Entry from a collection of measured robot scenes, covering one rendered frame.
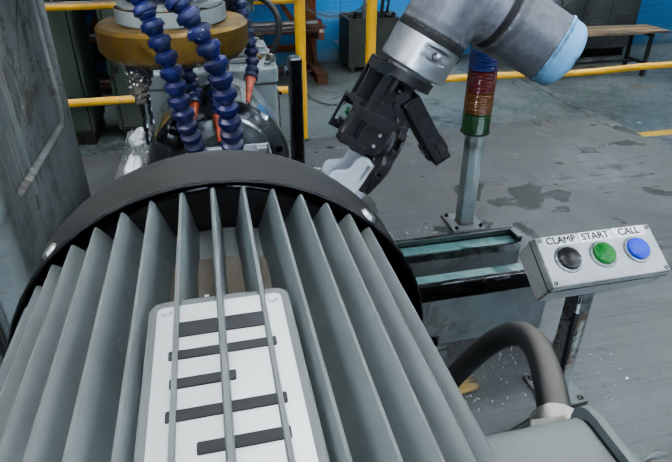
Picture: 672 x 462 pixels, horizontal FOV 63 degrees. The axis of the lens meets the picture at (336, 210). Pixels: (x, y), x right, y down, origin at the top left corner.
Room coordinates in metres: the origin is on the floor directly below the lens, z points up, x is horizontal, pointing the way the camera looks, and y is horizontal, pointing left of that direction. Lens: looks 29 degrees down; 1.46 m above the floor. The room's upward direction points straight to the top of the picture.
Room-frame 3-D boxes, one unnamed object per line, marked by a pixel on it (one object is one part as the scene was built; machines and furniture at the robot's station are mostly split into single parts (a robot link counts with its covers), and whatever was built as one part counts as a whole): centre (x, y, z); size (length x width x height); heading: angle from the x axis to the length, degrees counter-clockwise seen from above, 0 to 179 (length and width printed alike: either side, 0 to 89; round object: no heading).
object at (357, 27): (5.61, -0.33, 0.41); 0.52 x 0.47 x 0.82; 103
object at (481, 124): (1.12, -0.30, 1.05); 0.06 x 0.06 x 0.04
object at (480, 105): (1.12, -0.30, 1.10); 0.06 x 0.06 x 0.04
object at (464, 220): (1.12, -0.30, 1.01); 0.08 x 0.08 x 0.42; 13
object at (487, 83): (1.12, -0.30, 1.14); 0.06 x 0.06 x 0.04
